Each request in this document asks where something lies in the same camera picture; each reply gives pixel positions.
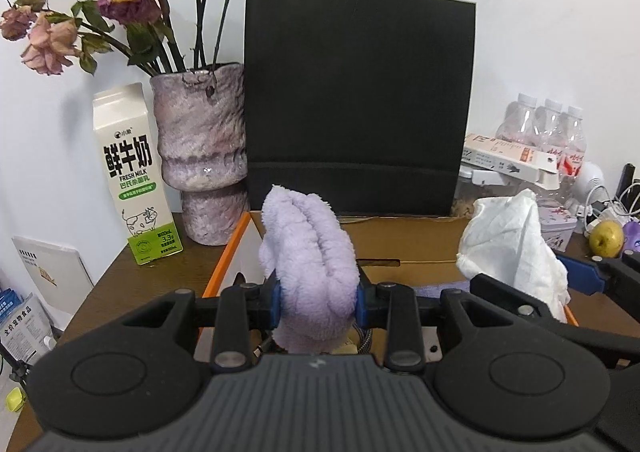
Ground white pink flat carton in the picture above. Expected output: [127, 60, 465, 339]
[462, 133, 560, 190]

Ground purple tissue pack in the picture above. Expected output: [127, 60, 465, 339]
[622, 221, 640, 257]

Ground lavender fluffy towel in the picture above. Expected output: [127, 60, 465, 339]
[259, 185, 360, 353]

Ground black light stand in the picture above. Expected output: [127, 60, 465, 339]
[0, 342, 36, 388]

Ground black adapter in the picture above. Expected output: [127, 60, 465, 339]
[620, 163, 636, 203]

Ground clear plastic food container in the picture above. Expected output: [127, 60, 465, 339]
[452, 167, 576, 217]

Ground small white fan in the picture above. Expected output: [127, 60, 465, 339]
[570, 162, 606, 213]

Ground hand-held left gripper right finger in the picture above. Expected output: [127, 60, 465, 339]
[355, 278, 508, 374]

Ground white pet food bag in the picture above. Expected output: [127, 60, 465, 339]
[0, 293, 53, 365]

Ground white cable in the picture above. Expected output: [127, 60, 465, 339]
[580, 182, 640, 233]

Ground white paper towel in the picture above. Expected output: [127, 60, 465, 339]
[456, 189, 571, 323]

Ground braided cable with pink strap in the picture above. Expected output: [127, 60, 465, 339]
[254, 326, 375, 358]

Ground yellow green apple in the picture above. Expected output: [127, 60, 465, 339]
[589, 220, 625, 259]

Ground purple knitted cloth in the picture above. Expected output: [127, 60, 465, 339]
[415, 282, 472, 299]

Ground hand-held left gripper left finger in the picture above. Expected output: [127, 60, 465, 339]
[115, 277, 282, 374]

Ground white green milk carton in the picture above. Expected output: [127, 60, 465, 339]
[92, 84, 185, 266]

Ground white printed tin box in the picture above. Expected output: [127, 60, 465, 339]
[537, 206, 580, 253]

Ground mottled purple ceramic vase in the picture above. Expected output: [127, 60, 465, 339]
[150, 62, 249, 247]

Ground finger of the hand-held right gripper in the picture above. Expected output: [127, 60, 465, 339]
[469, 271, 640, 369]
[556, 252, 640, 319]

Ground white flat box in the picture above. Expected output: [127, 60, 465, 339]
[12, 234, 95, 303]

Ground black paper bag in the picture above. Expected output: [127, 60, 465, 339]
[244, 0, 477, 217]

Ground blue packet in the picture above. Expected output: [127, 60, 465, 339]
[0, 288, 23, 323]

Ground orange cardboard box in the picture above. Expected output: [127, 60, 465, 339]
[192, 211, 581, 368]

